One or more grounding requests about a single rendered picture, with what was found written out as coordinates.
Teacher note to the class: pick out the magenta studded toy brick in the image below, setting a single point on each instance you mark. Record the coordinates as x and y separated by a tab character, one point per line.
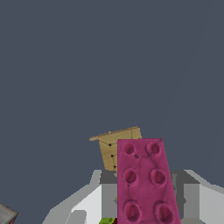
144	182

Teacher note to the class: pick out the tan wooden block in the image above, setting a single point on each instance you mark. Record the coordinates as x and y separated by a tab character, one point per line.
109	153

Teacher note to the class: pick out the green and red object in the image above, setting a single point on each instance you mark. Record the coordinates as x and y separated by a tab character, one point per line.
107	220

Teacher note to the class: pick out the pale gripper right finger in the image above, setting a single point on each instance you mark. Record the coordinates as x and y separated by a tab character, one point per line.
198	198

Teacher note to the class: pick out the grey box with red edge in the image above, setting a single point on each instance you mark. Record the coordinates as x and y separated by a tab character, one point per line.
6	215

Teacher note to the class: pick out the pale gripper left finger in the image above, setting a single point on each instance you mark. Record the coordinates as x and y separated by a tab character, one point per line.
87	201

